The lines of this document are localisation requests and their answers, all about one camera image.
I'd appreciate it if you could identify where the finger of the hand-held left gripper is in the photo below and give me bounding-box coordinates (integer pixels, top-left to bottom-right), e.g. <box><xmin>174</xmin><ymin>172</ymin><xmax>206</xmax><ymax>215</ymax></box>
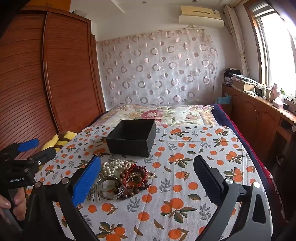
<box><xmin>26</xmin><ymin>147</ymin><xmax>57</xmax><ymax>173</ymax></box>
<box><xmin>0</xmin><ymin>138</ymin><xmax>40</xmax><ymax>160</ymax></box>

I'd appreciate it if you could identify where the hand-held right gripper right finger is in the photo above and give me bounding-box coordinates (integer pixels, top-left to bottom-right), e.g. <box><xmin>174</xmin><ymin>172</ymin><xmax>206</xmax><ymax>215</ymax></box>
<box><xmin>193</xmin><ymin>155</ymin><xmax>272</xmax><ymax>241</ymax></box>

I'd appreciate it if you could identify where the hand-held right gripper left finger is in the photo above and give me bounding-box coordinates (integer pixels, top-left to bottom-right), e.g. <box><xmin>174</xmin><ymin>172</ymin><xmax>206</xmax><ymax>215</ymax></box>
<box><xmin>23</xmin><ymin>155</ymin><xmax>102</xmax><ymax>241</ymax></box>

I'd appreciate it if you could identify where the white pearl necklace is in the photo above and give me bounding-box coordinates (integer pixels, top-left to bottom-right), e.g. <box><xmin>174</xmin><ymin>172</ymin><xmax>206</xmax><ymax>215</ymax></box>
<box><xmin>102</xmin><ymin>159</ymin><xmax>156</xmax><ymax>180</ymax></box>

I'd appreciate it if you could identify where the engraved silver bangle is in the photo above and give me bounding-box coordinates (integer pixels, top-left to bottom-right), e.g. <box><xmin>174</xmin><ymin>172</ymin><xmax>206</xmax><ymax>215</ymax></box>
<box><xmin>98</xmin><ymin>183</ymin><xmax>125</xmax><ymax>200</ymax></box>

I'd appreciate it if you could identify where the brown wooden bead bracelet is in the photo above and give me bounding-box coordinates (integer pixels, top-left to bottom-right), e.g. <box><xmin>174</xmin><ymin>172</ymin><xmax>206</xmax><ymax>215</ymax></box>
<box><xmin>112</xmin><ymin>166</ymin><xmax>151</xmax><ymax>201</ymax></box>

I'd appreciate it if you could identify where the red string bracelet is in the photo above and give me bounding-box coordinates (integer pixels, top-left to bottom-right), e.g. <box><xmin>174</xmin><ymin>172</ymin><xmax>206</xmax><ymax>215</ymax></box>
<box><xmin>120</xmin><ymin>163</ymin><xmax>149</xmax><ymax>186</ymax></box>

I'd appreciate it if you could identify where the black box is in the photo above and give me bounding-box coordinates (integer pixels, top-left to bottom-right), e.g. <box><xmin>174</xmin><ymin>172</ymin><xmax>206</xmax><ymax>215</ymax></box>
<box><xmin>106</xmin><ymin>119</ymin><xmax>157</xmax><ymax>157</ymax></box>

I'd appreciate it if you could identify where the person's left hand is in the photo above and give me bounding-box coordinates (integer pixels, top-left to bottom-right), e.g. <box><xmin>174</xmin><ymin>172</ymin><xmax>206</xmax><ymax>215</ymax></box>
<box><xmin>0</xmin><ymin>187</ymin><xmax>27</xmax><ymax>221</ymax></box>

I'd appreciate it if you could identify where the yellow striped plush toy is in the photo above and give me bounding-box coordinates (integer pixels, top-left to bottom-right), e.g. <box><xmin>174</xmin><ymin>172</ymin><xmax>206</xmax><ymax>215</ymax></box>
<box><xmin>38</xmin><ymin>131</ymin><xmax>78</xmax><ymax>171</ymax></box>

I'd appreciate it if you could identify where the orange print bed sheet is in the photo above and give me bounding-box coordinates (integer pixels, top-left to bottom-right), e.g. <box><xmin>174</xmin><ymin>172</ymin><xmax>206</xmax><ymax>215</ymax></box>
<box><xmin>25</xmin><ymin>125</ymin><xmax>271</xmax><ymax>241</ymax></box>

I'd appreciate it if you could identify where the dark blue blanket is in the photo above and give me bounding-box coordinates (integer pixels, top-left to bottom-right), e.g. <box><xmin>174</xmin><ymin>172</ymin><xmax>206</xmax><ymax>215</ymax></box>
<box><xmin>211</xmin><ymin>104</ymin><xmax>287</xmax><ymax>223</ymax></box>

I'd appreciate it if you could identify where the wooden slatted wardrobe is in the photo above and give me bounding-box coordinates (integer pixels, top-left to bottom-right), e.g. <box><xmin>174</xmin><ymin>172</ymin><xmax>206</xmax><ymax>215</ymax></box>
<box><xmin>0</xmin><ymin>6</ymin><xmax>107</xmax><ymax>161</ymax></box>

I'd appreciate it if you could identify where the blue paper bag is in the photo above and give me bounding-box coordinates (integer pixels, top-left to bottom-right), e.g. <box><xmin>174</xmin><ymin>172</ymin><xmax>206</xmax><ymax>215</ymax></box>
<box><xmin>216</xmin><ymin>92</ymin><xmax>232</xmax><ymax>105</ymax></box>

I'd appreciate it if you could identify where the wooden side cabinet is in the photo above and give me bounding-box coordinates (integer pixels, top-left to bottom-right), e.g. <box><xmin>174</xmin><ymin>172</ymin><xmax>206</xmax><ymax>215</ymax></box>
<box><xmin>221</xmin><ymin>83</ymin><xmax>296</xmax><ymax>179</ymax></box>

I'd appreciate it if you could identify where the floral quilt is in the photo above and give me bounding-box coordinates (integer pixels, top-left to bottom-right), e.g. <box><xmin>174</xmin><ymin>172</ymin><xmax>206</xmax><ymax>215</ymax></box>
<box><xmin>89</xmin><ymin>104</ymin><xmax>219</xmax><ymax>128</ymax></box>

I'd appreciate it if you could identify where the cardboard box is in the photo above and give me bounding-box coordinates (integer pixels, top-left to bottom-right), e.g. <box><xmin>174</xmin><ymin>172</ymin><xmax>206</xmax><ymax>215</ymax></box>
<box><xmin>231</xmin><ymin>79</ymin><xmax>256</xmax><ymax>93</ymax></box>

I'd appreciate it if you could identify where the pile of dark clutter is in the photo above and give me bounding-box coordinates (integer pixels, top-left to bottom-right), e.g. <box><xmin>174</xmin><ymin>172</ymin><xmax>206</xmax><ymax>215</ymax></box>
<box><xmin>223</xmin><ymin>67</ymin><xmax>242</xmax><ymax>88</ymax></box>

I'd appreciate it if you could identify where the pink figurine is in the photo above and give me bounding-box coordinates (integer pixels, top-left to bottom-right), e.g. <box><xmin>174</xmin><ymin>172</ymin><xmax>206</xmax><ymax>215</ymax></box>
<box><xmin>270</xmin><ymin>83</ymin><xmax>282</xmax><ymax>101</ymax></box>

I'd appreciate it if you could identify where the sheer circle pattern curtain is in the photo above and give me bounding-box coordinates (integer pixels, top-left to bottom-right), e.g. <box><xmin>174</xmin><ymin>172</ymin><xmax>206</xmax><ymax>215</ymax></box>
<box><xmin>96</xmin><ymin>28</ymin><xmax>219</xmax><ymax>107</ymax></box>

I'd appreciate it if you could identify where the bundled pale window curtain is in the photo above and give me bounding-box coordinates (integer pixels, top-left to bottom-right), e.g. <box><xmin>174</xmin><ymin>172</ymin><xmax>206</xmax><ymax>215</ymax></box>
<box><xmin>223</xmin><ymin>5</ymin><xmax>250</xmax><ymax>78</ymax></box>

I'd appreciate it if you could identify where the wooden framed window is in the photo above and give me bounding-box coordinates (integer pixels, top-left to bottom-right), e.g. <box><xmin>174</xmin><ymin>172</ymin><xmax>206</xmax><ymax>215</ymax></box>
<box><xmin>245</xmin><ymin>0</ymin><xmax>296</xmax><ymax>99</ymax></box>

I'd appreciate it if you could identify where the wall air conditioner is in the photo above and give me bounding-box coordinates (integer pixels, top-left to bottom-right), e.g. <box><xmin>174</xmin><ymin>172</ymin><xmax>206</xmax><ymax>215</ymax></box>
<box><xmin>179</xmin><ymin>5</ymin><xmax>225</xmax><ymax>29</ymax></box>

